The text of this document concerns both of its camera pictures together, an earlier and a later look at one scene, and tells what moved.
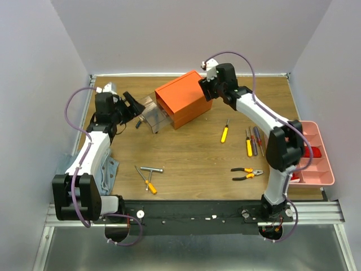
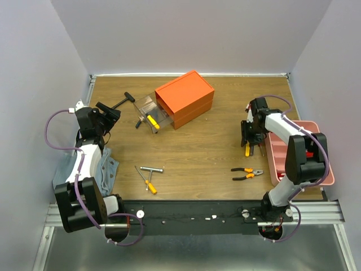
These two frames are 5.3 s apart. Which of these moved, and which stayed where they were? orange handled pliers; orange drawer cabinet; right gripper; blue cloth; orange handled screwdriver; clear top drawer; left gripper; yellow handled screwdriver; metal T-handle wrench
Moved: yellow handled screwdriver; left gripper; right gripper
Stayed: blue cloth; orange handled pliers; orange handled screwdriver; orange drawer cabinet; metal T-handle wrench; clear top drawer
